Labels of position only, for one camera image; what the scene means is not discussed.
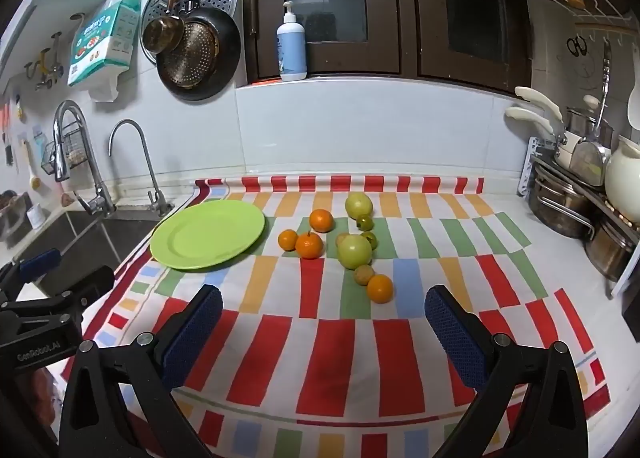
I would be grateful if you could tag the thin gooseneck faucet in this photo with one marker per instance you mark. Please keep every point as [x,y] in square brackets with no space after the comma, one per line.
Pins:
[150,172]

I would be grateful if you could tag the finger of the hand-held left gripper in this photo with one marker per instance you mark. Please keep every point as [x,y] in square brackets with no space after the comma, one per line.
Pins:
[40,262]
[85,285]

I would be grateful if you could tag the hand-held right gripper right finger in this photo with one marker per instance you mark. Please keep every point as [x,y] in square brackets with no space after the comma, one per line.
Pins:
[455,338]

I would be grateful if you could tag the brown scrub pad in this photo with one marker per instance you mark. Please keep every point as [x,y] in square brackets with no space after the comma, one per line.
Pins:
[67,199]

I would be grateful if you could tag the tall chrome faucet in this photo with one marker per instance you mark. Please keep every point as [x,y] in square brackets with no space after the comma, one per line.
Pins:
[62,147]

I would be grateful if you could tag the orange tangerine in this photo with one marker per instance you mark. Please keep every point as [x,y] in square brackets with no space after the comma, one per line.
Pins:
[320,220]
[309,246]
[287,240]
[379,288]

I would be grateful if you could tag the small brass saucepan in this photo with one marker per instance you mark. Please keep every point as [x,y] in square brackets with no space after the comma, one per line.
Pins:
[161,35]

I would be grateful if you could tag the green paper towel pack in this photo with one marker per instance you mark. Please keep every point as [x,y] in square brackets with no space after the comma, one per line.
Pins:
[102,42]

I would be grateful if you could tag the wooden dish brush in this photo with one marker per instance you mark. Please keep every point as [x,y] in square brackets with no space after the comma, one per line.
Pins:
[34,180]

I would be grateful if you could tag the steel sink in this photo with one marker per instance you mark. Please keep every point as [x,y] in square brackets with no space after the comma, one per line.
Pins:
[85,238]

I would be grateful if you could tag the copper perforated colander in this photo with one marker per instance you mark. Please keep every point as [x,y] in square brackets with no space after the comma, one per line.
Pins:
[195,55]

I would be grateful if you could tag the small green fruit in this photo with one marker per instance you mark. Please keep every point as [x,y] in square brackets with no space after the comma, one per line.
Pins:
[370,240]
[364,223]

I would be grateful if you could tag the metal spatula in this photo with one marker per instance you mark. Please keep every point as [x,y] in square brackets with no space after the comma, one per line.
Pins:
[590,157]

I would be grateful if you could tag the white rice paddle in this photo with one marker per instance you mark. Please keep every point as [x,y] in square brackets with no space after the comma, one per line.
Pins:
[635,107]

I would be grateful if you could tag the brown window casement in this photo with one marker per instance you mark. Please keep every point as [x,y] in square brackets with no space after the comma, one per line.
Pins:
[425,12]
[260,12]

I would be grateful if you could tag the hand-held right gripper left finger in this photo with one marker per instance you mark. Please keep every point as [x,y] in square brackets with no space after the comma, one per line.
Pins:
[192,338]

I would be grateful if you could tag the white pot rack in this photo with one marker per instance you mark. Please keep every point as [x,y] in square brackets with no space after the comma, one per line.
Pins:
[529,162]

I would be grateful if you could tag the brass wall hook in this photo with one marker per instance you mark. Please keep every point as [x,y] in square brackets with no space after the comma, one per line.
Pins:
[56,55]
[41,68]

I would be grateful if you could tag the steel cooking pot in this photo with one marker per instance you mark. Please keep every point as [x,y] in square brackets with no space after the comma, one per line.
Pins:
[557,208]
[610,248]

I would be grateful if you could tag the green plate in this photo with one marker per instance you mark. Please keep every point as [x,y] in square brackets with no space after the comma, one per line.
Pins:
[207,235]

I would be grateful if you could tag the small white cup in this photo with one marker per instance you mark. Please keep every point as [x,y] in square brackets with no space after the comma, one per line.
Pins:
[36,217]

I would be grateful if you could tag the white pump bottle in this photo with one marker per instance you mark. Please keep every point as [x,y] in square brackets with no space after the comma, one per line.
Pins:
[292,47]

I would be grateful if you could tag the person's left hand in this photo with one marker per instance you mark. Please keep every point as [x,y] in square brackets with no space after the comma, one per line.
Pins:
[42,393]

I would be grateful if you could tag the black frying pan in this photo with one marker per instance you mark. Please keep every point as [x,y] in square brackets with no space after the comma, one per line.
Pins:
[227,57]

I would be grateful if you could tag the white ceramic jug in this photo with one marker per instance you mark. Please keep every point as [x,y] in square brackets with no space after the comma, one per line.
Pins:
[622,177]

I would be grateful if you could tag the small brown fruit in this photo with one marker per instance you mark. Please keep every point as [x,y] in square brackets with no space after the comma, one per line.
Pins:
[363,274]

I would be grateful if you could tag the large yellow-green fruit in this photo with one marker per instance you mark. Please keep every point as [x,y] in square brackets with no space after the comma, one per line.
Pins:
[358,205]
[354,252]

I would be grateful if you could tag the black scissors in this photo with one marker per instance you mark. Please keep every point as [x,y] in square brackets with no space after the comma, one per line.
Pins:
[577,46]

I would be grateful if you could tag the striped tablecloth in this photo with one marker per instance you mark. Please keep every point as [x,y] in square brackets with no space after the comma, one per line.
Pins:
[320,363]

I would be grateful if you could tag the steel pot with lid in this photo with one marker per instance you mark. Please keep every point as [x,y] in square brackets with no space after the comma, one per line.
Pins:
[580,120]

